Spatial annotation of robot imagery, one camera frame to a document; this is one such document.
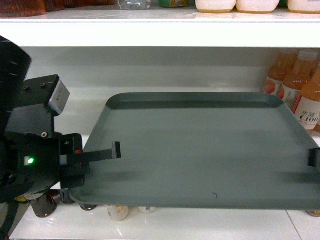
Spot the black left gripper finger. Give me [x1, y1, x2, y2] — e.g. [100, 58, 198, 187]
[74, 141, 121, 164]

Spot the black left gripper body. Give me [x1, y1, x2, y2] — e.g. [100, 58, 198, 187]
[4, 74, 89, 198]

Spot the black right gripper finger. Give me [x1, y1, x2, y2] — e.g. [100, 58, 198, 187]
[308, 147, 320, 168]

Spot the grey silver tray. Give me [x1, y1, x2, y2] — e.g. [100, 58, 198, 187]
[70, 92, 320, 210]

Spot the orange juice bottle front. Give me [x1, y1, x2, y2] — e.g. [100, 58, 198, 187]
[293, 65, 320, 134]

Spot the orange juice bottle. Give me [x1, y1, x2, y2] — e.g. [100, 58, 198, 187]
[278, 49, 319, 110]
[293, 65, 320, 134]
[263, 48, 298, 96]

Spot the dark sauce bottle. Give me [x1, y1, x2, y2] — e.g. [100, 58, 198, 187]
[28, 192, 57, 218]

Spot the yellow cap white bottle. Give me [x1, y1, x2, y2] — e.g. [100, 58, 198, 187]
[106, 205, 129, 222]

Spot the white lower shelf board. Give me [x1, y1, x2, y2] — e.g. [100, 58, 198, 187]
[10, 203, 320, 240]

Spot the white shelf board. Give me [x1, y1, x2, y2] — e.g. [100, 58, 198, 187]
[0, 6, 320, 48]
[10, 203, 320, 240]

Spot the white label bottle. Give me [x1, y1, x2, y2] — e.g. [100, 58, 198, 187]
[138, 206, 157, 214]

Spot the orange juice bottle middle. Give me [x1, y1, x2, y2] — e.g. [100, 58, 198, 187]
[278, 49, 319, 110]

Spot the orange juice bottle back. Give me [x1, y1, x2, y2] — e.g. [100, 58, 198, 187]
[263, 48, 298, 96]

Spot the white top shelf board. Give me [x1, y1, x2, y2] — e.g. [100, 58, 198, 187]
[0, 6, 320, 48]

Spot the white jar on top shelf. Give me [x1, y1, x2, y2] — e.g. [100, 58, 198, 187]
[195, 0, 237, 14]

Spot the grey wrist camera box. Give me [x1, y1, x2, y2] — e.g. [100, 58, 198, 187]
[48, 80, 70, 116]

